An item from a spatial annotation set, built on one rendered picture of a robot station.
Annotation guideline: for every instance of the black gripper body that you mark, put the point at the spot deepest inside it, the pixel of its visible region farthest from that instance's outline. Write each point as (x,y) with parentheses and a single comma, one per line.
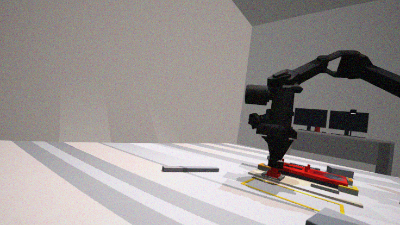
(280,123)

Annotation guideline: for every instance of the black and grey wheel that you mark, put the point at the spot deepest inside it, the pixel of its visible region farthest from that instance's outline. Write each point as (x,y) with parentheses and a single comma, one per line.
(279,164)

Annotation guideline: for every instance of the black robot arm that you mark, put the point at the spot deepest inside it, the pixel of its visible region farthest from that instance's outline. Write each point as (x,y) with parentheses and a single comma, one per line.
(282,86)

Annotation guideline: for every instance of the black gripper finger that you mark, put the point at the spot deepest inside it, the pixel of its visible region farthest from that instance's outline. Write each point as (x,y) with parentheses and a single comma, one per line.
(286,147)
(275,147)

